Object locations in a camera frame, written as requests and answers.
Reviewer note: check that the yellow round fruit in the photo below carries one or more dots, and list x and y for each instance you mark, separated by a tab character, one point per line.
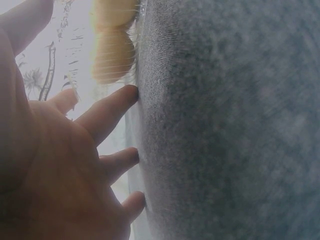
112	12
113	56

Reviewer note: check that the person's left hand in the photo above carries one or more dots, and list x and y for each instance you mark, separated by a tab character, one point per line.
47	162

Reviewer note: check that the person's left thumb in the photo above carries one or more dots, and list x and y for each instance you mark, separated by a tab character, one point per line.
32	20

